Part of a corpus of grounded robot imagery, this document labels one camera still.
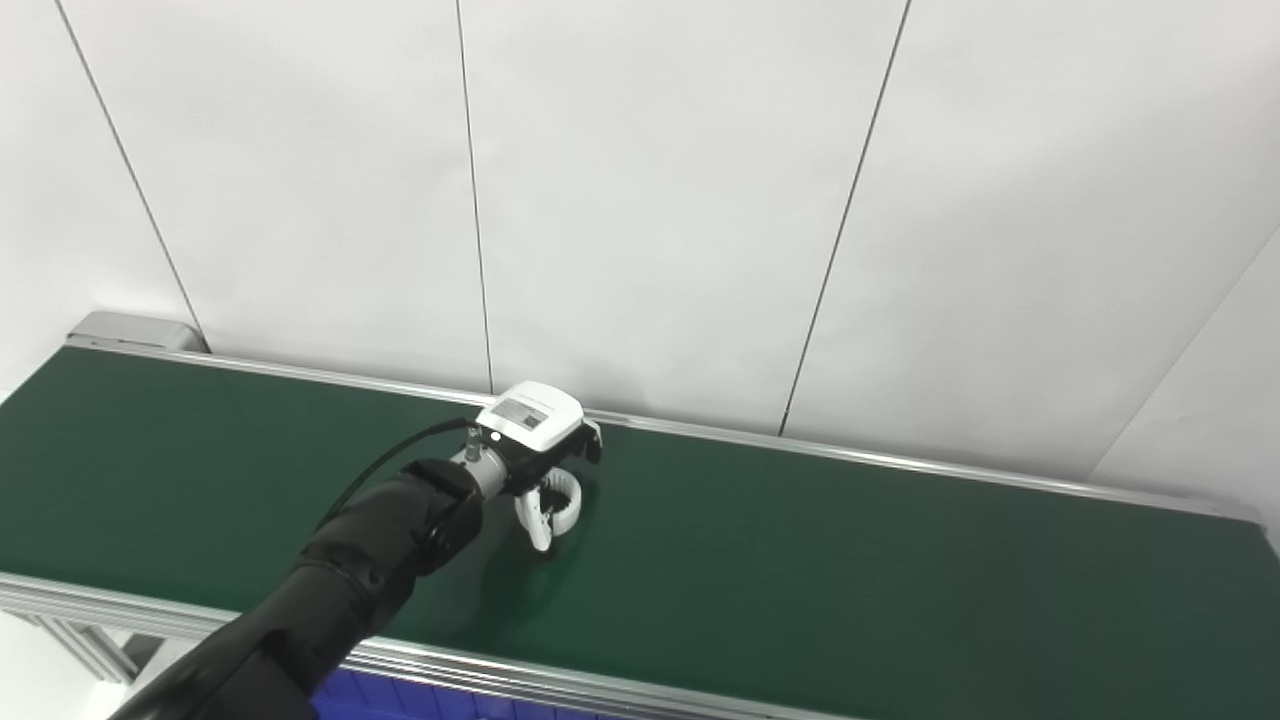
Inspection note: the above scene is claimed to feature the aluminium conveyor leg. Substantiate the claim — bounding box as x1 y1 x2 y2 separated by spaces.
30 614 141 687

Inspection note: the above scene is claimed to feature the green conveyor belt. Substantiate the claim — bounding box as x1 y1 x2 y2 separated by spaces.
0 310 1280 720
0 347 1280 720

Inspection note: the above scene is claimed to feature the white toothed ring part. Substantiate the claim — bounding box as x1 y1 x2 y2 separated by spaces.
515 472 584 534

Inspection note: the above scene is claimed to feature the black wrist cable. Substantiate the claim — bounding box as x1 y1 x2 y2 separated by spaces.
316 418 481 533

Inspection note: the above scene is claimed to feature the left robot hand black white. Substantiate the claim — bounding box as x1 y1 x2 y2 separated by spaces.
474 381 604 553

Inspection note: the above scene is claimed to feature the blue bin with white parts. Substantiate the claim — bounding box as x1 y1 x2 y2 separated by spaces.
315 668 621 720

